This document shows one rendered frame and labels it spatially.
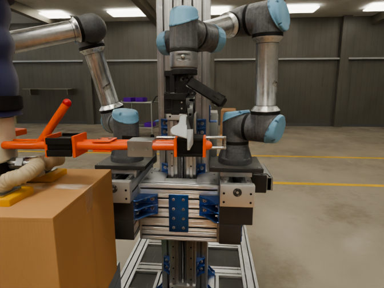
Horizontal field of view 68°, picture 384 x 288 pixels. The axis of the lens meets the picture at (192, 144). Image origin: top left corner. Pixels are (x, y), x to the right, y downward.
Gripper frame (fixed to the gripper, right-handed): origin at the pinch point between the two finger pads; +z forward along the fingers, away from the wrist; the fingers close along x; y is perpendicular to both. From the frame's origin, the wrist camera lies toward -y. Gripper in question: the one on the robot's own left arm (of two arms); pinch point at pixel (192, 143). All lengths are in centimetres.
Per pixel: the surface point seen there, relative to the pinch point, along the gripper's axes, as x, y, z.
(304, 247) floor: -156, -92, 118
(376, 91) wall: -1019, -648, -30
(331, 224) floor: -202, -136, 117
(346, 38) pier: -1005, -514, -217
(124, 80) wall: -1063, 308, -72
